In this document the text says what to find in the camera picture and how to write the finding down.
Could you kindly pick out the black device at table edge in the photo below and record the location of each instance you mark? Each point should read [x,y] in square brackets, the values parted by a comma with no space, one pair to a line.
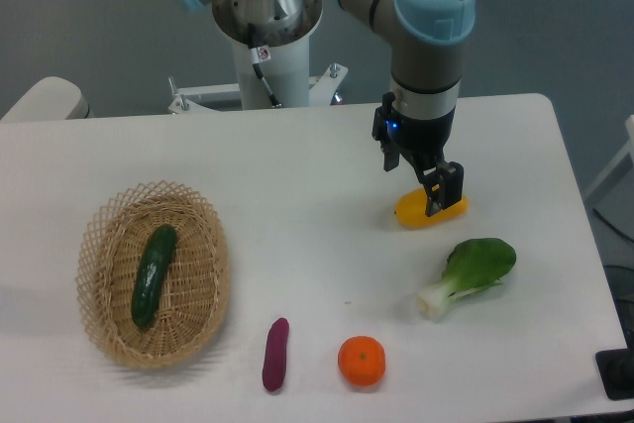
[616,372]

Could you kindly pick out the white chair back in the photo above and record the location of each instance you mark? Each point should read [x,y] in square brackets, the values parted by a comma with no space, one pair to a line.
[50,99]

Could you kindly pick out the purple sweet potato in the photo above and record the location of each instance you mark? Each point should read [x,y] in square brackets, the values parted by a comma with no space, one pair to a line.
[275,355]

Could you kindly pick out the woven wicker basket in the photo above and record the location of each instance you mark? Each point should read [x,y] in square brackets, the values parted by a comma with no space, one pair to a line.
[195,291]

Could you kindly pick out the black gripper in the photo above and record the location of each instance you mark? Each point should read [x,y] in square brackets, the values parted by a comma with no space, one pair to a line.
[421,143]

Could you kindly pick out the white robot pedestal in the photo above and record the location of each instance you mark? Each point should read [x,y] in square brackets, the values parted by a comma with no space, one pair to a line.
[270,46]

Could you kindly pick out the green cucumber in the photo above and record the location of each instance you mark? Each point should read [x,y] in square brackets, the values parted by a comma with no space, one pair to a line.
[154,263]

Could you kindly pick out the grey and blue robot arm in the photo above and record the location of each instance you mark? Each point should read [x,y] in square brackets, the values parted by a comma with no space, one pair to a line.
[427,40]

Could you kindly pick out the orange tangerine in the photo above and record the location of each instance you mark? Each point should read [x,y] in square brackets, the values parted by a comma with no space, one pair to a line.
[362,361]

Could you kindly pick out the white metal base frame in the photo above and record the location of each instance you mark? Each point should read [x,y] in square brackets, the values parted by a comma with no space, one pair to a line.
[323,91]

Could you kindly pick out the green bok choy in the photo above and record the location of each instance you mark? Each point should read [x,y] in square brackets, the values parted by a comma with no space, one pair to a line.
[473,266]

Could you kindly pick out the yellow mango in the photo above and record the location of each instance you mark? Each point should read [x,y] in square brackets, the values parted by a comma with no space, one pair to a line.
[410,210]

